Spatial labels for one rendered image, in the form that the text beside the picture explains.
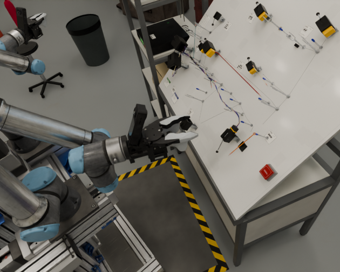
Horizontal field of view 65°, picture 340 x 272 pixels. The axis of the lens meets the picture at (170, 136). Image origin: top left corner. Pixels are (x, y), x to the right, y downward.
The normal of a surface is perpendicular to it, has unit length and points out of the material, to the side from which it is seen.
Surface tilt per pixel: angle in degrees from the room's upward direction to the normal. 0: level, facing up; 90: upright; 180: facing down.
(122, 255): 0
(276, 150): 46
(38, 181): 7
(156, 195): 0
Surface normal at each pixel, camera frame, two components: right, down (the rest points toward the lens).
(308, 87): -0.77, -0.19
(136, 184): -0.15, -0.65
